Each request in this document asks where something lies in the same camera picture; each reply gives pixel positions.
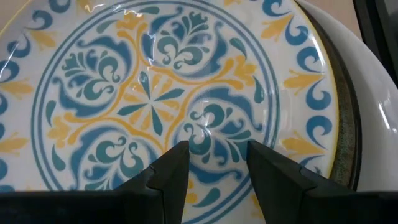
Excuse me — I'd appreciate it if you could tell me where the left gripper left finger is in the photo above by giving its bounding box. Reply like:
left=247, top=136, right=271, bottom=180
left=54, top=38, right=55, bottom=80
left=114, top=140, right=190, bottom=224

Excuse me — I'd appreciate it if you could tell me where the black white patterned plate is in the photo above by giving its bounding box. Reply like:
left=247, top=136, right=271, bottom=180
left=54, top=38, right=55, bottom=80
left=0, top=0, right=340, bottom=224

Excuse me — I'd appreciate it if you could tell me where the black table frame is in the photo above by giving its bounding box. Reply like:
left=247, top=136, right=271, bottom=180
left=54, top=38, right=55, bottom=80
left=353, top=0, right=398, bottom=90

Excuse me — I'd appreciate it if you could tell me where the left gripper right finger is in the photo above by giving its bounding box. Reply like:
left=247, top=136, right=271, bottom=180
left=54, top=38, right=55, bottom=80
left=247, top=140, right=357, bottom=224

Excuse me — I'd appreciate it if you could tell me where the white deep plate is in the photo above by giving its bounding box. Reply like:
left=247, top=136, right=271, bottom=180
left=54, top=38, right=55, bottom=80
left=297, top=0, right=398, bottom=192

